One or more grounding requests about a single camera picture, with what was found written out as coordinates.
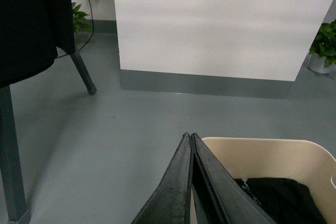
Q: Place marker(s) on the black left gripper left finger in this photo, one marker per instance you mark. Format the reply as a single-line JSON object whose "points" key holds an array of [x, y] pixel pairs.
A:
{"points": [[171, 200]]}

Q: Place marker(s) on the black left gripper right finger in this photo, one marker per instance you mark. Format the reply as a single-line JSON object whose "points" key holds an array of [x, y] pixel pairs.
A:
{"points": [[217, 197]]}

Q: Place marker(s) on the beige plastic laundry hamper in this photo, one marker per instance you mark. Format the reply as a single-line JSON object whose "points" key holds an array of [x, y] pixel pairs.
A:
{"points": [[305, 162]]}

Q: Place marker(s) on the black printed t-shirt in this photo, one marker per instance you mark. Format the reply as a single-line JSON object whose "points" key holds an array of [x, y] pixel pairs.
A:
{"points": [[285, 200]]}

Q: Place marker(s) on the white plant pot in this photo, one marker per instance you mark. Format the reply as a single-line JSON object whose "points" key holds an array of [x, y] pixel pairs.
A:
{"points": [[316, 64]]}

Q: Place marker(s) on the green plant right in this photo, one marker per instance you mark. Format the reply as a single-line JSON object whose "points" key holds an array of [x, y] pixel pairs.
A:
{"points": [[324, 43]]}

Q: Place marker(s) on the green plant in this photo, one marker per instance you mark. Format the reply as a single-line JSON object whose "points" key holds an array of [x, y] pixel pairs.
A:
{"points": [[79, 19], [324, 43]]}

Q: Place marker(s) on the green plant left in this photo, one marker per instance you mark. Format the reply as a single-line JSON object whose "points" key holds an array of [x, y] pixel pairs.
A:
{"points": [[79, 19]]}

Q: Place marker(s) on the black hanging garment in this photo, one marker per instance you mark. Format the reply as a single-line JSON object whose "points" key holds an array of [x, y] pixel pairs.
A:
{"points": [[31, 33]]}

